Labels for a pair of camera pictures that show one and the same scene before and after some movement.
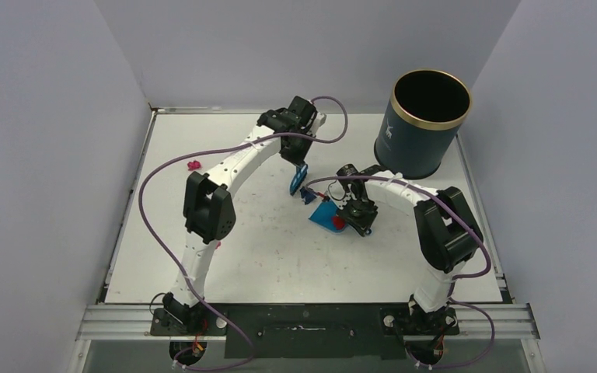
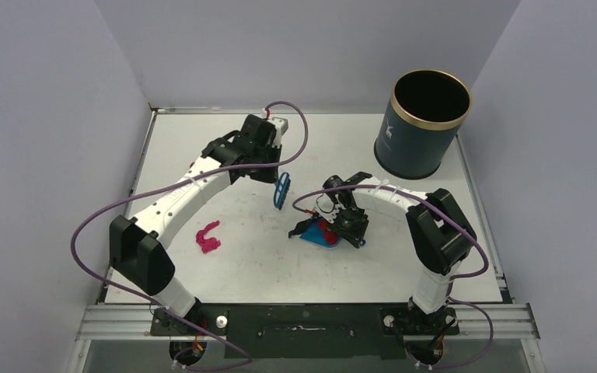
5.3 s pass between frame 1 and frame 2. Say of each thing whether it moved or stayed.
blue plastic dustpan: moved
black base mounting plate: stayed
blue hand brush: moved
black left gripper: moved
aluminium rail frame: stayed
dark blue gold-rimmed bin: stayed
